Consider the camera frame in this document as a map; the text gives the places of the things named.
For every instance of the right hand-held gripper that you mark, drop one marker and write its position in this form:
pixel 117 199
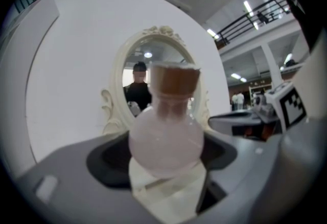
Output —
pixel 291 108

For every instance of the wooden display shelf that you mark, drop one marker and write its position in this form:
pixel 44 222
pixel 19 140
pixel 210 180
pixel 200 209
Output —
pixel 255 92

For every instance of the ceiling tube light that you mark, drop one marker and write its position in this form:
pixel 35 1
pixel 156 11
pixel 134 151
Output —
pixel 288 58
pixel 238 77
pixel 213 33
pixel 248 8

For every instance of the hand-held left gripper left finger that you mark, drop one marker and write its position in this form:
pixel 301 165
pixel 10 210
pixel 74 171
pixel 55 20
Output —
pixel 71 182

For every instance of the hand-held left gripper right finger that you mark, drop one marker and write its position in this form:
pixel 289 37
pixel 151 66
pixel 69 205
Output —
pixel 245 171

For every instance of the oval white ornate framed mirror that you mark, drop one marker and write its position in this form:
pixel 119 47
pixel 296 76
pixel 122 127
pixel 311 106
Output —
pixel 117 105

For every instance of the pink round glass bottle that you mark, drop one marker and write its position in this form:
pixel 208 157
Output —
pixel 166 141

